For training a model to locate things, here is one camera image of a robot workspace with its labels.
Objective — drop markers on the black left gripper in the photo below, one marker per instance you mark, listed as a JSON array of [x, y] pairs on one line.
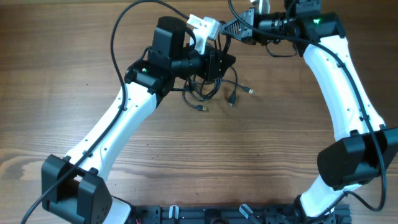
[[212, 56]]

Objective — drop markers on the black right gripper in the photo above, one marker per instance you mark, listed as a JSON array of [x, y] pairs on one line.
[[246, 35]]

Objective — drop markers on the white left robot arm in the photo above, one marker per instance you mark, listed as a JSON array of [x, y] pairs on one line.
[[75, 185]]

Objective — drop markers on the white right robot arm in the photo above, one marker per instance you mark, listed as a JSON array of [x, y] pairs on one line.
[[364, 147]]

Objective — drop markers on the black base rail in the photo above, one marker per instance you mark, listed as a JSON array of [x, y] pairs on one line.
[[269, 214]]

